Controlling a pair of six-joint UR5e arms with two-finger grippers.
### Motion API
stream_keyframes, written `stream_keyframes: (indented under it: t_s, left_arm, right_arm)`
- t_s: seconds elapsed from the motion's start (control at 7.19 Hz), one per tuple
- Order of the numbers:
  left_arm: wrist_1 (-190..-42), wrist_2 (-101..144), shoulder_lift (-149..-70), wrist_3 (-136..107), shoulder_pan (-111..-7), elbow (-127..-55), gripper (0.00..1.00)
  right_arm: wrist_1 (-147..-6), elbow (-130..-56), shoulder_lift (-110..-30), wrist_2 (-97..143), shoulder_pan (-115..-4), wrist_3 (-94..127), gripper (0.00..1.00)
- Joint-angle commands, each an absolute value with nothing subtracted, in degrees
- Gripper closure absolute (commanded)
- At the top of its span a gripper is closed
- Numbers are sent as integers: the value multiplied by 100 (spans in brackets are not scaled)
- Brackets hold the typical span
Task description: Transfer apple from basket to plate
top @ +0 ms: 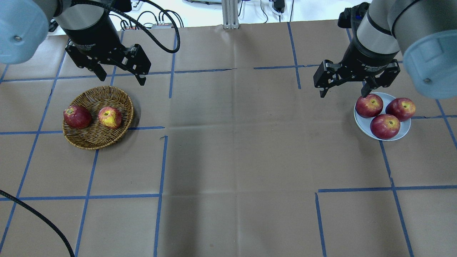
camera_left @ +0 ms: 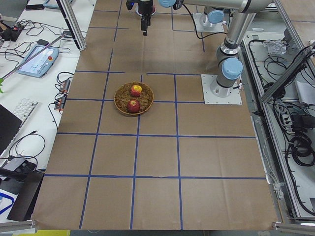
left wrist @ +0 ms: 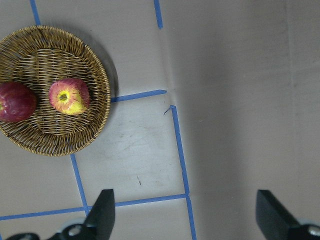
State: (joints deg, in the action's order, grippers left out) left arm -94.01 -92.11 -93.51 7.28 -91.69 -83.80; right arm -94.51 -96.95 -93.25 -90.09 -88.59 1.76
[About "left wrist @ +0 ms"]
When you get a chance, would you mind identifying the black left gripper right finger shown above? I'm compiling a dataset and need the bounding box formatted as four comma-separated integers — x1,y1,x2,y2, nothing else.
255,189,320,240

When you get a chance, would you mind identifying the dark red apple in basket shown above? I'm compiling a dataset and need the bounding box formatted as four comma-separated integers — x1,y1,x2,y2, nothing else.
0,81,37,123

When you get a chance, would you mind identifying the red yellow apple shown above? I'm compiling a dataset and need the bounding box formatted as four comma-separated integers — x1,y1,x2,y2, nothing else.
48,78,90,115

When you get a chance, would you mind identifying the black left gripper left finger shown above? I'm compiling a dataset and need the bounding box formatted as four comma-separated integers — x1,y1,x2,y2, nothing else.
7,188,116,240

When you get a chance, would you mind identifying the round wicker basket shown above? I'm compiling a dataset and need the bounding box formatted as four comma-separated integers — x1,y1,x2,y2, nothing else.
0,25,111,157

